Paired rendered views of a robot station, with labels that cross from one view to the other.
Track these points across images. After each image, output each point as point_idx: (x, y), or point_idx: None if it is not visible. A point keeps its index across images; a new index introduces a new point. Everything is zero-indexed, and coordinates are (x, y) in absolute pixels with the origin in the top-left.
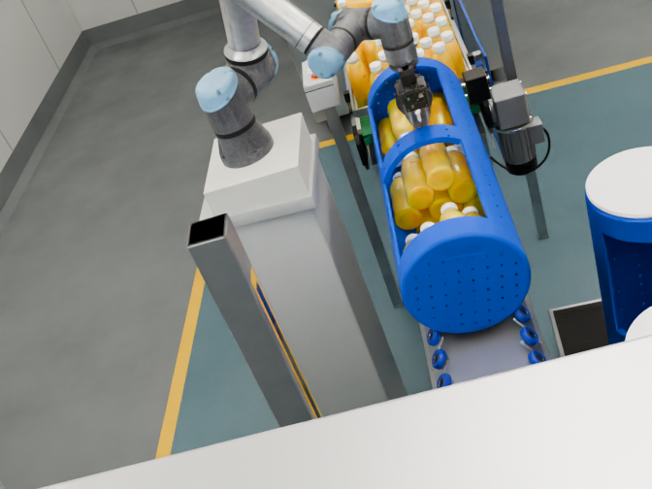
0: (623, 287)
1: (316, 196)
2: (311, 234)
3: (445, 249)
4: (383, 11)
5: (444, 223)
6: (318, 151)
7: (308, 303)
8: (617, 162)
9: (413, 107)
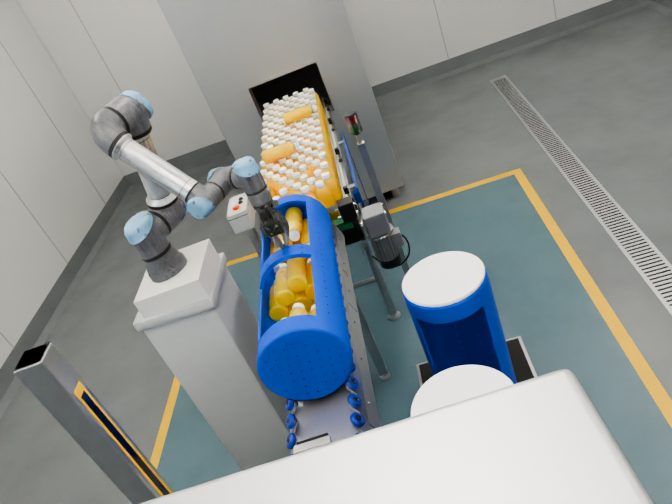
0: (448, 351)
1: (220, 298)
2: (216, 326)
3: (283, 341)
4: (239, 169)
5: (284, 321)
6: (225, 265)
7: (222, 375)
8: (425, 264)
9: (272, 234)
